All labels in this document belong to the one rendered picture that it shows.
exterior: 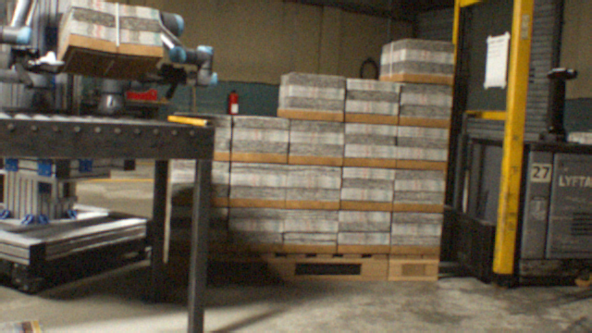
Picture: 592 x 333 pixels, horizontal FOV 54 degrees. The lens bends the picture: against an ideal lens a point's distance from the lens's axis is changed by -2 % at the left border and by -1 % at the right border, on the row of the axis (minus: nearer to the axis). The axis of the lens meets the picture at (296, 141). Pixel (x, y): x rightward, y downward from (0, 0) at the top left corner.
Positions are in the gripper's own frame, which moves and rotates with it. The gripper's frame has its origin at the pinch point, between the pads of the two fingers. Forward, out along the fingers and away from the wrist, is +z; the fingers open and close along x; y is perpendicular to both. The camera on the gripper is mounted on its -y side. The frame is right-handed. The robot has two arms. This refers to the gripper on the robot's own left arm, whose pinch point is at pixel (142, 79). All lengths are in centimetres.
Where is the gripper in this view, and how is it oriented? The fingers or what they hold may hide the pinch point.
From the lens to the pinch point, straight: 272.9
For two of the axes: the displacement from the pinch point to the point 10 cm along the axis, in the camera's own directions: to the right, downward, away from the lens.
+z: -8.6, -0.3, -5.1
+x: 5.0, -2.8, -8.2
